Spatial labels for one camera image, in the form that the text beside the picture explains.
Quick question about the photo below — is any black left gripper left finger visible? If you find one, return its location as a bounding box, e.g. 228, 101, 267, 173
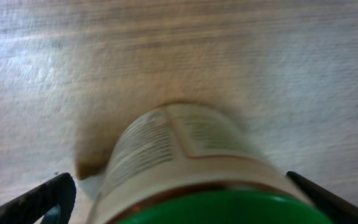
0, 172, 76, 224

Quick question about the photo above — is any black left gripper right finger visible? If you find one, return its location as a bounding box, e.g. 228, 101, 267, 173
286, 171, 358, 224

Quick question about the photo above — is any green lid jar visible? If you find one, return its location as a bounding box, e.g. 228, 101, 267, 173
88, 104, 329, 223

